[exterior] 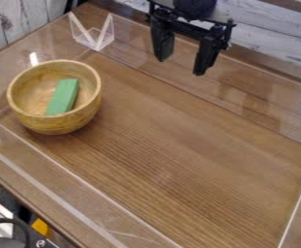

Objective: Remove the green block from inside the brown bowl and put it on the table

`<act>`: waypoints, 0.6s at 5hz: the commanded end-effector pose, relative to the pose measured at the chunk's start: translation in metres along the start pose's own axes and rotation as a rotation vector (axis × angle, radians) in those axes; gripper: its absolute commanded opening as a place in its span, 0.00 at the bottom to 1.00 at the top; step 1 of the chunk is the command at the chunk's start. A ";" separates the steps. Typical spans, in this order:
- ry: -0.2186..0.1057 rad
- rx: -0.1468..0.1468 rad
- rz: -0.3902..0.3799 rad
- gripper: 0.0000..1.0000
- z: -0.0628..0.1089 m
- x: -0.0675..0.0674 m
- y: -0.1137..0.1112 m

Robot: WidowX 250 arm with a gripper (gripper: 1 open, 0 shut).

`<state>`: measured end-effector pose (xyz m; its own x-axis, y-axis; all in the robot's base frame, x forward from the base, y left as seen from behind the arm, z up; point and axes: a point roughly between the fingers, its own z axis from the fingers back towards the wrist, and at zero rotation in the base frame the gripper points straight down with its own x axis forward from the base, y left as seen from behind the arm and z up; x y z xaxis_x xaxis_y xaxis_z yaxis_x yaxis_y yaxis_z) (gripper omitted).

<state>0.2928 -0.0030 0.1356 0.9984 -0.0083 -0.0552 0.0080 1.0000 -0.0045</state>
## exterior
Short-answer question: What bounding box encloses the clear acrylic corner bracket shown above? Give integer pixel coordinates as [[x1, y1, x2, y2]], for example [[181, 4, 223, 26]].
[[66, 13, 114, 51]]

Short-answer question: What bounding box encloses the black cable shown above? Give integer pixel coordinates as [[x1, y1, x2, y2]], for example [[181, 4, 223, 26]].
[[0, 217, 31, 248]]

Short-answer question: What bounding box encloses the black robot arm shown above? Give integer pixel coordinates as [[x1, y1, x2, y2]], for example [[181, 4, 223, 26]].
[[147, 0, 237, 76]]

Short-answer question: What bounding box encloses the green rectangular block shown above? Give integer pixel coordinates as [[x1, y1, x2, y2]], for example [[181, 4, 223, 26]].
[[45, 78, 78, 115]]

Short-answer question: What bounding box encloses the brown wooden bowl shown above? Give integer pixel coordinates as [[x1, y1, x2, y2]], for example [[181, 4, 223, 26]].
[[6, 59, 102, 135]]

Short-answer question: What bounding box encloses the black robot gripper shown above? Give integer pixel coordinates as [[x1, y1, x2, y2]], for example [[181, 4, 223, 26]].
[[147, 0, 237, 76]]

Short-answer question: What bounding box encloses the clear acrylic tray wall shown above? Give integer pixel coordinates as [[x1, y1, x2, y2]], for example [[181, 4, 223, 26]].
[[0, 123, 182, 248]]

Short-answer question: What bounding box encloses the yellow and black device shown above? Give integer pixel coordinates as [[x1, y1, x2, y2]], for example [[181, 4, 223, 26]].
[[14, 212, 74, 248]]

